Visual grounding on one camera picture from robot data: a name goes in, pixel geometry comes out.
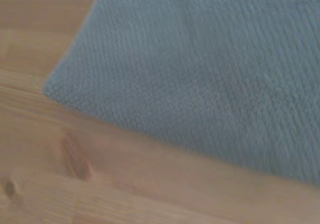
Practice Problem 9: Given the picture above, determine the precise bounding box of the grey terry towel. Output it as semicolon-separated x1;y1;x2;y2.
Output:
42;0;320;186

